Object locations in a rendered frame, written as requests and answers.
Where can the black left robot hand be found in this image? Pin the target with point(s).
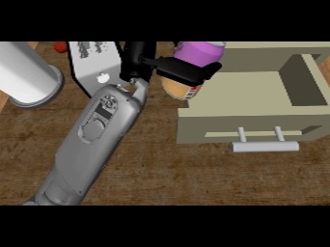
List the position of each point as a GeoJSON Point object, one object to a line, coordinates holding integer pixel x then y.
{"type": "Point", "coordinates": [136, 61]}

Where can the purple and orange can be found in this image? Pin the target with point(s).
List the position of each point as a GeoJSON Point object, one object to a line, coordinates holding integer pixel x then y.
{"type": "Point", "coordinates": [198, 51]}

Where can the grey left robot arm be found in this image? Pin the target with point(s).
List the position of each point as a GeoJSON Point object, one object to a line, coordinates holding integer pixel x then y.
{"type": "Point", "coordinates": [94, 141]}

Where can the beige drawer front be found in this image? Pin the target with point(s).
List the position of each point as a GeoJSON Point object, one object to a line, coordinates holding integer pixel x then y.
{"type": "Point", "coordinates": [196, 125]}

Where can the beige open drawer box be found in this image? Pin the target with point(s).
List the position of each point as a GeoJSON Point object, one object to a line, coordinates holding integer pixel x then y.
{"type": "Point", "coordinates": [241, 91]}

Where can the red tomato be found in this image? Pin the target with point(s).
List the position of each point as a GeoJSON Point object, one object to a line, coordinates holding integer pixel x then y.
{"type": "Point", "coordinates": [60, 47]}

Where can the large white cylinder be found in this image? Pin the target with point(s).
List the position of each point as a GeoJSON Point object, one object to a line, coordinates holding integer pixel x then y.
{"type": "Point", "coordinates": [16, 70]}

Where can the beige wooden cabinet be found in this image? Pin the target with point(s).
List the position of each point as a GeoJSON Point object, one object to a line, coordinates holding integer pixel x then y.
{"type": "Point", "coordinates": [260, 54]}

